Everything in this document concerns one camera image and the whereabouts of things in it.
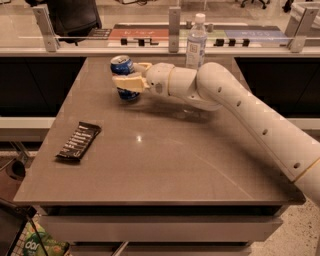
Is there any black snack bar wrapper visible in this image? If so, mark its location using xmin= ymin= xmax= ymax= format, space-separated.
xmin=56 ymin=121 xmax=102 ymax=162

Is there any black office chair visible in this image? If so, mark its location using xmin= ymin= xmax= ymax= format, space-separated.
xmin=24 ymin=0 xmax=102 ymax=44

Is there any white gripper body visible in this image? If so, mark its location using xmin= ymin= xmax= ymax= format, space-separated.
xmin=146 ymin=63 xmax=174 ymax=97

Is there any middle metal glass bracket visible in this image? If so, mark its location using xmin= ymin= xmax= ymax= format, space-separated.
xmin=168 ymin=6 xmax=181 ymax=53

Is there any left metal glass bracket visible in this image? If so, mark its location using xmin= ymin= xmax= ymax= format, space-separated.
xmin=32 ymin=6 xmax=60 ymax=52

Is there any clear plastic water bottle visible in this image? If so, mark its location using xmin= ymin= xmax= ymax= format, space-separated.
xmin=186 ymin=13 xmax=207 ymax=69

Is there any metal glass bracket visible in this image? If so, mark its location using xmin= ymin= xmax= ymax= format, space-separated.
xmin=285 ymin=7 xmax=319 ymax=53
xmin=32 ymin=6 xmax=60 ymax=52
xmin=168 ymin=6 xmax=181 ymax=53

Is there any black wire basket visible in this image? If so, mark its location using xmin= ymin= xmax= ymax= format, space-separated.
xmin=0 ymin=199 xmax=36 ymax=256

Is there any right metal glass bracket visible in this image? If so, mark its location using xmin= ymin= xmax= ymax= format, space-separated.
xmin=285 ymin=7 xmax=319 ymax=53

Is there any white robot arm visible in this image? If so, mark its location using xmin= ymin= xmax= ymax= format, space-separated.
xmin=112 ymin=62 xmax=320 ymax=206

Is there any green snack bag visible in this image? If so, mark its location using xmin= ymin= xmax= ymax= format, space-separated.
xmin=22 ymin=222 xmax=70 ymax=256

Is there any blue pepsi can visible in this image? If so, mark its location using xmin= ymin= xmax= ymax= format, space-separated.
xmin=110 ymin=55 xmax=139 ymax=101

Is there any grey table drawer unit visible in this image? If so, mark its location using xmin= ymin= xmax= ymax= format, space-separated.
xmin=40 ymin=208 xmax=282 ymax=256

